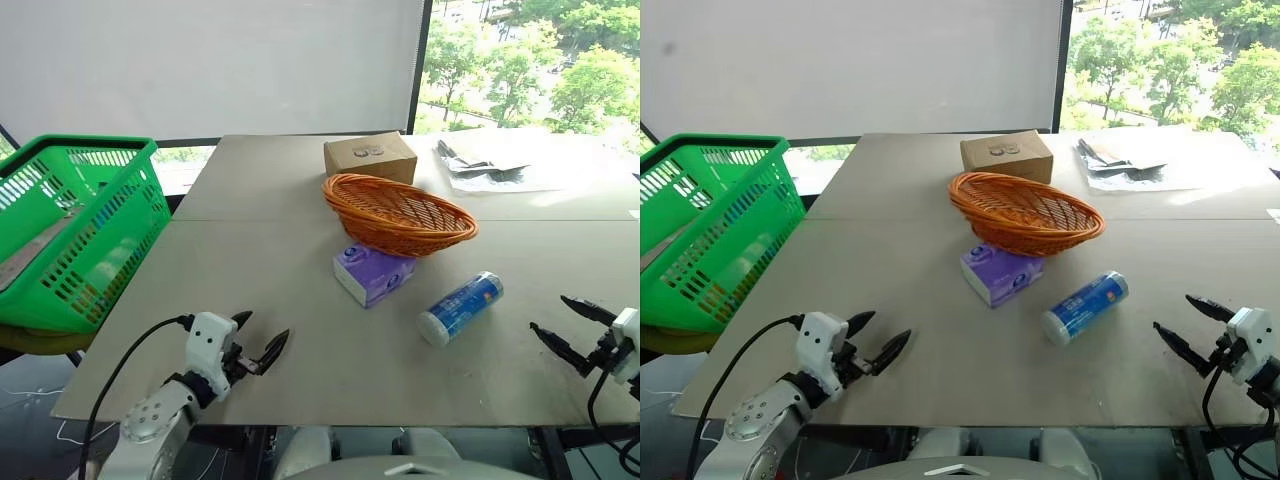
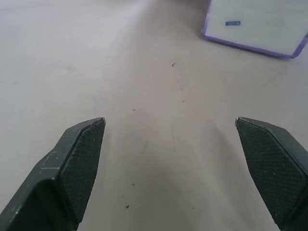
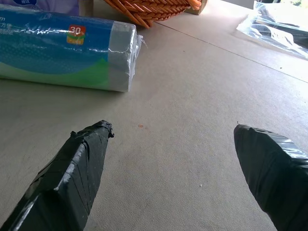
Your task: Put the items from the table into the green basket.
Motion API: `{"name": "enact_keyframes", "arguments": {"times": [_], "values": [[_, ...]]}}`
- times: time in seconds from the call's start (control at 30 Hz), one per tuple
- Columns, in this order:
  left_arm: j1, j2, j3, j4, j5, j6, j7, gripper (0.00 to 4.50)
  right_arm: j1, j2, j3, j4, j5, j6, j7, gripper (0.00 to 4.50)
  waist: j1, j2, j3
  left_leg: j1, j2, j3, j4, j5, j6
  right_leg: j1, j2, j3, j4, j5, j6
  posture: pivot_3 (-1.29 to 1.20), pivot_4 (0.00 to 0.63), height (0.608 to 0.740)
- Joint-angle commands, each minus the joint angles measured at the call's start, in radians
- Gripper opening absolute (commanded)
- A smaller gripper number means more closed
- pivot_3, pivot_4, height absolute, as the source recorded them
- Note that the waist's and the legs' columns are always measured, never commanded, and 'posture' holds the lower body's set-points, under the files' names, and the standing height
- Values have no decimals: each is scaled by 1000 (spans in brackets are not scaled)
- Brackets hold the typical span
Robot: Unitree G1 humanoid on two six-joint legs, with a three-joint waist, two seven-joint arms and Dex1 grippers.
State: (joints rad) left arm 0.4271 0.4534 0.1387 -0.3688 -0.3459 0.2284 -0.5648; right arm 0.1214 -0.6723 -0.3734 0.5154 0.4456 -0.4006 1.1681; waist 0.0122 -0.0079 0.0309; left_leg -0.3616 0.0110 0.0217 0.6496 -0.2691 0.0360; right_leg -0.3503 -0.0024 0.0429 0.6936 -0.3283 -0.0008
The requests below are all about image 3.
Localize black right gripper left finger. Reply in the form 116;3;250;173
0;119;115;231

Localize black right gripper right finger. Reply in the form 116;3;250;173
233;124;308;231

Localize orange woven wicker basket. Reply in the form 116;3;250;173
103;0;202;29

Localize blue green bag roll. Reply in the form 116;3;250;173
0;3;147;93

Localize clear plastic packet dark contents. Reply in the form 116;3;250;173
236;0;308;61

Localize purple white tissue pack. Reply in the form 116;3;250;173
0;0;80;15

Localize tan cardboard box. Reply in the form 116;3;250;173
184;0;209;15

